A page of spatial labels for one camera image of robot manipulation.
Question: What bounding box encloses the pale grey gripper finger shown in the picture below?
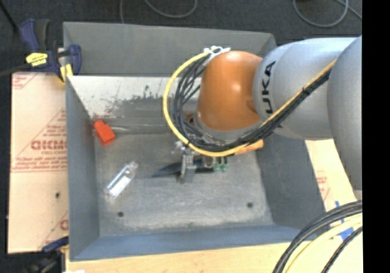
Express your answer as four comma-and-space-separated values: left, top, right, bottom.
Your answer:
179, 165, 197, 185

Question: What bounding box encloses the grey metal bin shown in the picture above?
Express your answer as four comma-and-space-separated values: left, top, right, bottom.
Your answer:
62, 21, 327, 262

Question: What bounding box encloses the clear plastic bottle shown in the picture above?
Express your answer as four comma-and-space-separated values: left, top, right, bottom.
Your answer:
103, 160, 140, 200

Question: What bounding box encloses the red plastic block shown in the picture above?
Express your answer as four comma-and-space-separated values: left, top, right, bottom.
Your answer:
93, 119, 117, 146

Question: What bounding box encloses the brown cardboard board, red print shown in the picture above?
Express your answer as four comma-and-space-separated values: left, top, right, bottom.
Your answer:
6, 71, 359, 254

